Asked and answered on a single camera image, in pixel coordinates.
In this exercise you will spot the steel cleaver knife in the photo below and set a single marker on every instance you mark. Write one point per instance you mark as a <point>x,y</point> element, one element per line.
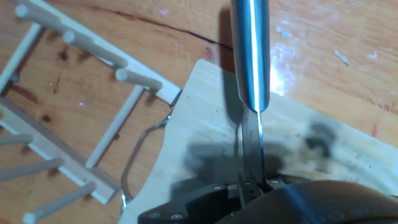
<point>250,46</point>

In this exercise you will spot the light wooden cutting board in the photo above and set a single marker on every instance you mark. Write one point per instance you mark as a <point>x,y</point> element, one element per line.
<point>205,118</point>

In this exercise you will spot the large reddish wooden panel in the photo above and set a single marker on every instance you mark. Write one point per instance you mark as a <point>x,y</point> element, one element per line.
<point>326,37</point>

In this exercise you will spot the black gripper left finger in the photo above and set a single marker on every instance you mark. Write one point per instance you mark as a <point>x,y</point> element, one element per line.
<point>192,205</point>

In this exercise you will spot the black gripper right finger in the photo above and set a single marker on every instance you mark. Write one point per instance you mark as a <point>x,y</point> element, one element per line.
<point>273,184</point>

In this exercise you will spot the brown rounded blurry cover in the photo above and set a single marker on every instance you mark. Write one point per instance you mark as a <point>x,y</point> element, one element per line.
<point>311,205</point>

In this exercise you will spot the wooden peg dish rack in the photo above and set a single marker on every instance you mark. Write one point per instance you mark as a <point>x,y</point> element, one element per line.
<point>136,79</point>

